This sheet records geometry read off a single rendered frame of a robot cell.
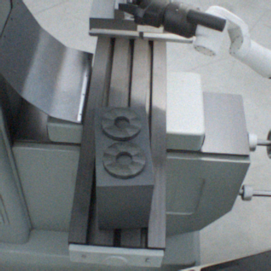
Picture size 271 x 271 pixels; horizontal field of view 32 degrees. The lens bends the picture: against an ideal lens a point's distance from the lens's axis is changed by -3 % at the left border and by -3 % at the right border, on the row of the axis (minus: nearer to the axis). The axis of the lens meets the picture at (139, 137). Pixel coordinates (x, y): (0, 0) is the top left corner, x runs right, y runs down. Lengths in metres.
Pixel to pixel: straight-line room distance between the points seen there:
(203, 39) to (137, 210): 0.45
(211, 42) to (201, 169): 0.54
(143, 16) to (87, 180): 0.44
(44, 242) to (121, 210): 0.99
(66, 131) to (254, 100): 1.62
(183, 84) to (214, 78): 1.35
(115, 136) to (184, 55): 2.07
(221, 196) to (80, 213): 0.72
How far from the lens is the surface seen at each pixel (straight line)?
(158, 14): 1.24
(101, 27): 1.59
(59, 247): 2.00
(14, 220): 1.89
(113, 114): 1.08
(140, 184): 0.98
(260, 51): 1.29
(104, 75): 1.46
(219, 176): 1.64
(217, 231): 2.31
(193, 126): 1.49
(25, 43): 1.48
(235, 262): 1.59
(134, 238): 1.13
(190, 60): 3.04
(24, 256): 2.03
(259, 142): 1.74
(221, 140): 1.59
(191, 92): 1.59
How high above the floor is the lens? 1.99
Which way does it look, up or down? 51 degrees down
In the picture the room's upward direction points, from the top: 5 degrees clockwise
